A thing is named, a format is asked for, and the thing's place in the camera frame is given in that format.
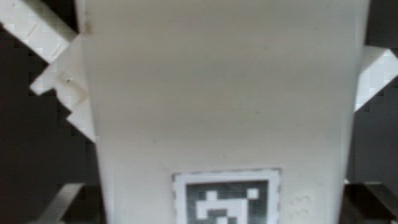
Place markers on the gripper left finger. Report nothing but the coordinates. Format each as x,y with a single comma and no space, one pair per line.
75,207

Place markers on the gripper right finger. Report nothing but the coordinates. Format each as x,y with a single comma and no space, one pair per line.
370,204

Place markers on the white cabinet body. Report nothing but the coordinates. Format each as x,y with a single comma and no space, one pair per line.
64,79

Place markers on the white cabinet top block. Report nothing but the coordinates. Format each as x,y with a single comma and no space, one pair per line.
222,84

